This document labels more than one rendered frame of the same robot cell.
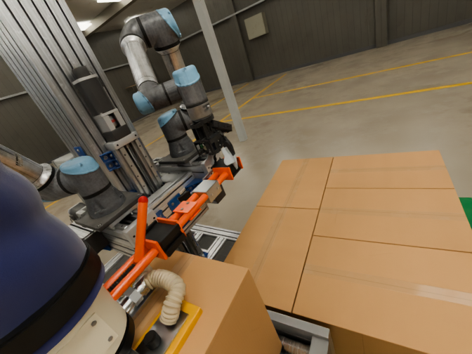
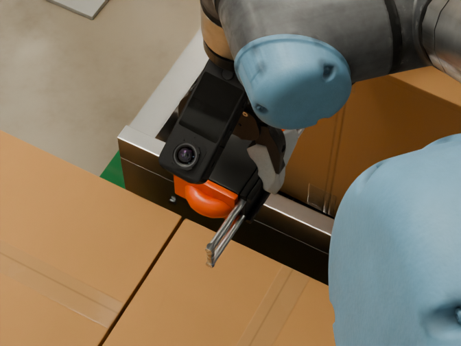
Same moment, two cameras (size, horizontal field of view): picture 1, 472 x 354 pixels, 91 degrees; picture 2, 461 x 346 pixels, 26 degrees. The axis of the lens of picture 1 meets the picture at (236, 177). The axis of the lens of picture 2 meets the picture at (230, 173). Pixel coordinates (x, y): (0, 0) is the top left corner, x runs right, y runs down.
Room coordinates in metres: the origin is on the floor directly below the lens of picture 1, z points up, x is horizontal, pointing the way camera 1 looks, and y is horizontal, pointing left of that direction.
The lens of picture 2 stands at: (1.34, -0.06, 1.95)
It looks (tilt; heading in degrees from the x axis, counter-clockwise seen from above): 57 degrees down; 172
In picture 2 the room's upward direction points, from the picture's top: straight up
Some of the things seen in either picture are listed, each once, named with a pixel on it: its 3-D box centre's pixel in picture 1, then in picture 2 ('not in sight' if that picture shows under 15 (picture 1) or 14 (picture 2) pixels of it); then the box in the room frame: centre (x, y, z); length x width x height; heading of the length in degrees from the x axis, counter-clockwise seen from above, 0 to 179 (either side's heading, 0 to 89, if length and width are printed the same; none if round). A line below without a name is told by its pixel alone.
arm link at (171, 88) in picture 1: (182, 88); (304, 42); (0.87, 0.06, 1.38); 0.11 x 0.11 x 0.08; 7
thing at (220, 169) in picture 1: (227, 168); (224, 167); (0.78, 0.02, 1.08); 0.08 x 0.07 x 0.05; 141
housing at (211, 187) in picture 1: (207, 191); not in sight; (0.67, 0.11, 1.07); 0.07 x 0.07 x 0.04; 51
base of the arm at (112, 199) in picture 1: (102, 197); not in sight; (0.91, 0.56, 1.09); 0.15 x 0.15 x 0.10
